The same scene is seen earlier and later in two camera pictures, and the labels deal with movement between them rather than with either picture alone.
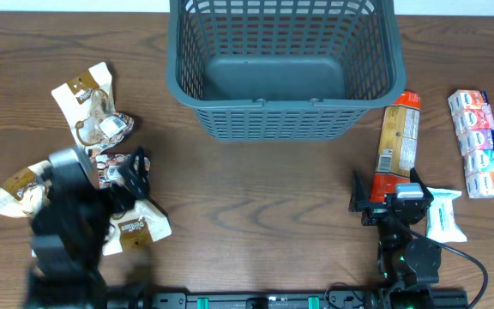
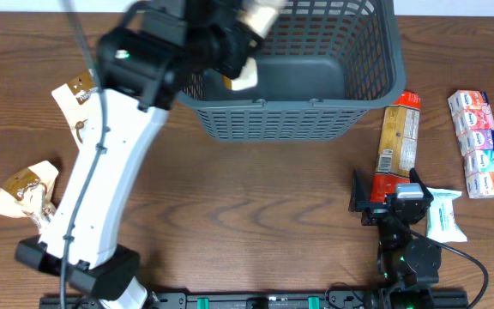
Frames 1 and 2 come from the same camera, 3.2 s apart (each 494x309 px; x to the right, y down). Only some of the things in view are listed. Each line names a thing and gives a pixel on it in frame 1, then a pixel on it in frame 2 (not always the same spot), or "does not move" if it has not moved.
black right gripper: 375,209 does not move
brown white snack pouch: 141,225 → 258,15
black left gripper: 135,180 → 230,44
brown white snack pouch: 23,192 does not move
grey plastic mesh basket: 284,70 does not move
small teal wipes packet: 441,222 does not move
